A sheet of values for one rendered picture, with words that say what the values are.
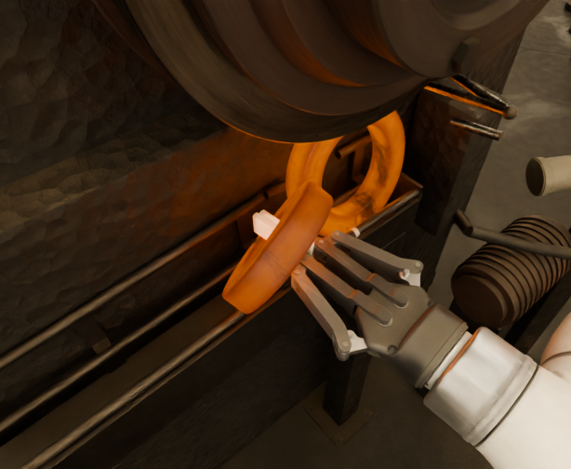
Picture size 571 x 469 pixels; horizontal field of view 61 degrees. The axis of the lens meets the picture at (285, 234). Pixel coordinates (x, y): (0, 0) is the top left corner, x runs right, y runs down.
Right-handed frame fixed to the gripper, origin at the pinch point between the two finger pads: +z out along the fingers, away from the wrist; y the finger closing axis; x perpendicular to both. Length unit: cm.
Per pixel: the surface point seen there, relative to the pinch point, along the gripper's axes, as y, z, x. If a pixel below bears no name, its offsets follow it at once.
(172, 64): -8.2, 1.6, 24.6
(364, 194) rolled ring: 16.4, 0.9, -8.2
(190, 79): -7.3, 1.4, 23.2
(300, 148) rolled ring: 8.2, 5.4, 3.2
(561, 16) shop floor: 256, 42, -102
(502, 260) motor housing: 34.6, -17.1, -26.3
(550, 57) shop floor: 210, 28, -97
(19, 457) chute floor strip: -33.5, 6.5, -12.3
